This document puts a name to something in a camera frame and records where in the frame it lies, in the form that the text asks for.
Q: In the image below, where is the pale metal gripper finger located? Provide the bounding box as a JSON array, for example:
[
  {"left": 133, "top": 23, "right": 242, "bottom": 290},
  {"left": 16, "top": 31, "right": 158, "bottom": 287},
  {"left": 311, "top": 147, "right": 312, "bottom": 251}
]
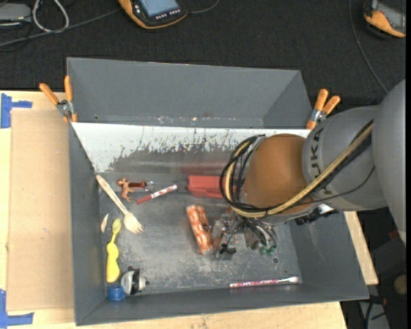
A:
[
  {"left": 214, "top": 242, "right": 237, "bottom": 260},
  {"left": 210, "top": 221, "right": 227, "bottom": 245}
]

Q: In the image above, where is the orange and white patterned block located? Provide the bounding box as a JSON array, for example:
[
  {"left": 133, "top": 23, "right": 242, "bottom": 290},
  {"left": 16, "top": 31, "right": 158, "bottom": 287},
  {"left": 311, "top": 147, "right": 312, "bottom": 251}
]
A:
[{"left": 186, "top": 204, "right": 214, "bottom": 255}]

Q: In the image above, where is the pink and white stick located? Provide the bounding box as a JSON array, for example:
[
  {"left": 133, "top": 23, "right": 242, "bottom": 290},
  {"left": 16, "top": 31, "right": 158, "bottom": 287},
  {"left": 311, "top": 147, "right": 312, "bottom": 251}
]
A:
[{"left": 229, "top": 276, "right": 300, "bottom": 289}]

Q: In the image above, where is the red-brown flat block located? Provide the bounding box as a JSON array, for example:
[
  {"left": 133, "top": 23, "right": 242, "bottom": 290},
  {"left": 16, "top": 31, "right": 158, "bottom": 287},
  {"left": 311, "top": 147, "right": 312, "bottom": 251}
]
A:
[{"left": 186, "top": 175, "right": 227, "bottom": 199}]

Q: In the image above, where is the red and white marker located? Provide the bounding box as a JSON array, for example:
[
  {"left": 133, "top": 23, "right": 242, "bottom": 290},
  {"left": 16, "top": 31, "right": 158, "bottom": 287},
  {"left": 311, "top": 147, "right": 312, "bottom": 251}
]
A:
[{"left": 135, "top": 184, "right": 179, "bottom": 205}]

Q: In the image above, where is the pale wooden fork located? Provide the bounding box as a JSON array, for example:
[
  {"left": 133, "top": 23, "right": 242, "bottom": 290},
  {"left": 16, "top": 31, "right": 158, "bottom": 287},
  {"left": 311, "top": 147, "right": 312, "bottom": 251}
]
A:
[{"left": 95, "top": 174, "right": 145, "bottom": 236}]

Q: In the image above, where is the white and black tape dispenser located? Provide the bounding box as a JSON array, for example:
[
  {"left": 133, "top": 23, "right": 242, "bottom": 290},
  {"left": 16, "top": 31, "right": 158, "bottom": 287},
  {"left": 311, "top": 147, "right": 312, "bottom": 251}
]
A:
[{"left": 120, "top": 268, "right": 150, "bottom": 296}]

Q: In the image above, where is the brown toy animal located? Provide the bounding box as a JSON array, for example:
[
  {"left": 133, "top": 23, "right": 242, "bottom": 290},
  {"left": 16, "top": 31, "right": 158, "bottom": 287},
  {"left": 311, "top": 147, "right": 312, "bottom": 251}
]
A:
[{"left": 116, "top": 178, "right": 136, "bottom": 203}]

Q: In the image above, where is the yellow toothbrush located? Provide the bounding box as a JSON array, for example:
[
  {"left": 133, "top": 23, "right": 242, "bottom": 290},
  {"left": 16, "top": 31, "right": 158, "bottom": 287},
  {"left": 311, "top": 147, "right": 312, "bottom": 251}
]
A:
[{"left": 105, "top": 217, "right": 123, "bottom": 284}]

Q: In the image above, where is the blue bottle cap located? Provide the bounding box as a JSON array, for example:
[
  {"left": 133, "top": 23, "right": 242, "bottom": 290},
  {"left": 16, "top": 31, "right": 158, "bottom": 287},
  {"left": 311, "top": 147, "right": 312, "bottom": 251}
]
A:
[{"left": 107, "top": 284, "right": 125, "bottom": 303}]

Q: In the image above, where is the grey metal bin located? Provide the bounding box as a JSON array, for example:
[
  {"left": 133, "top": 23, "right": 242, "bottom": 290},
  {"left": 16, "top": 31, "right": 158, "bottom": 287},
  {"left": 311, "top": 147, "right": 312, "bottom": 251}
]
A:
[{"left": 66, "top": 56, "right": 370, "bottom": 326}]

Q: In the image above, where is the brown cardboard board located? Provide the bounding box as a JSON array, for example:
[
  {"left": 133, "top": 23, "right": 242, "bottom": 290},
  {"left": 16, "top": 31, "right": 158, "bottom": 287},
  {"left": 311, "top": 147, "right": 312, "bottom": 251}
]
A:
[{"left": 5, "top": 108, "right": 77, "bottom": 313}]

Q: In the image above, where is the black cylinder on white bracket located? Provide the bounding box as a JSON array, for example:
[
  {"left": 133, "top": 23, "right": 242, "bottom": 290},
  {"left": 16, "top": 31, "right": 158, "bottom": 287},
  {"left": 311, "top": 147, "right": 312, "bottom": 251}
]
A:
[{"left": 294, "top": 204, "right": 338, "bottom": 226}]

